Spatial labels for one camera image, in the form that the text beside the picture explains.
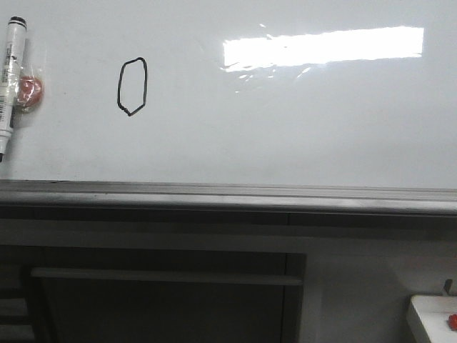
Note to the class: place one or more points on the red round magnet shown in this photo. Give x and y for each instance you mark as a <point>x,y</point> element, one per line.
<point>30,91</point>

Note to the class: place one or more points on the white black whiteboard marker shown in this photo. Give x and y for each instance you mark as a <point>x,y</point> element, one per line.
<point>11,67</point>

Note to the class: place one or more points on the large white whiteboard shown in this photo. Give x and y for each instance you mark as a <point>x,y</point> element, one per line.
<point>308,93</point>

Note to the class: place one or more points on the grey aluminium whiteboard tray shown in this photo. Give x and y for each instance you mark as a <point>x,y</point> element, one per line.
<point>228,197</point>

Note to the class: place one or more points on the white box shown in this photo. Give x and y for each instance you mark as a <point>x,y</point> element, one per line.
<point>427,317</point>

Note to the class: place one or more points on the small red object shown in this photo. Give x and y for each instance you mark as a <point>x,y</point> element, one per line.
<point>452,322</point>

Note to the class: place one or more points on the dark cabinet with rail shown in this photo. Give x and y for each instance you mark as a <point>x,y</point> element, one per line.
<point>126,295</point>

